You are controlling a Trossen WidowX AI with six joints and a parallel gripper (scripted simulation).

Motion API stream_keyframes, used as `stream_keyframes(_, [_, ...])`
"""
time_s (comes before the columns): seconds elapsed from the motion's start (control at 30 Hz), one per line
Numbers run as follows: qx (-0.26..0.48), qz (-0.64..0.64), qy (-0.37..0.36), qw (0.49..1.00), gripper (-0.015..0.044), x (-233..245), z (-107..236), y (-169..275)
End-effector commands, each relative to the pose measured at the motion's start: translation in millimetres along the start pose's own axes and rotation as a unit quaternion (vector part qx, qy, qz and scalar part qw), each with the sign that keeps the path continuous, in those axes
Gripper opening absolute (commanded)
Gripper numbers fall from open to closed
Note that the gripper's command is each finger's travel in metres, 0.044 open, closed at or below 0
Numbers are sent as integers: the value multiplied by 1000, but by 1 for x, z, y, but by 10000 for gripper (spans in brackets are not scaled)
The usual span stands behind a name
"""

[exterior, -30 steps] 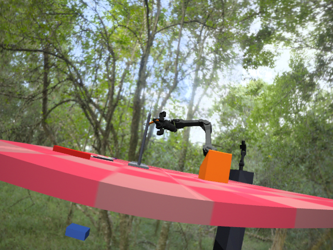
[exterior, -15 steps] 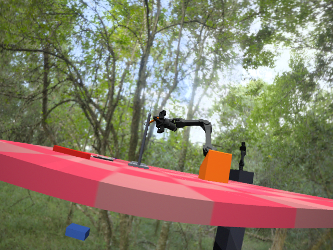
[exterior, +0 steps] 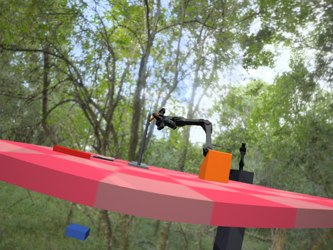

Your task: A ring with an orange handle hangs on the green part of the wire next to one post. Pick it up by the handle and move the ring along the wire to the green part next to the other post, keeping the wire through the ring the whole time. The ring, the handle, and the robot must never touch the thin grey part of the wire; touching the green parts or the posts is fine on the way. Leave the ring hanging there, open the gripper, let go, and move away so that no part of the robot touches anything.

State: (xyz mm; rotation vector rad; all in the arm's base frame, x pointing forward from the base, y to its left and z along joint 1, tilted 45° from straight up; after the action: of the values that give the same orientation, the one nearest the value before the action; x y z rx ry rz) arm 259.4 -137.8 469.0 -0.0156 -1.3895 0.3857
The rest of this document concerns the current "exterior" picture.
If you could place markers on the blue rectangular block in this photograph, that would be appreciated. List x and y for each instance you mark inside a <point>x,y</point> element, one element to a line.
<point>76,231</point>

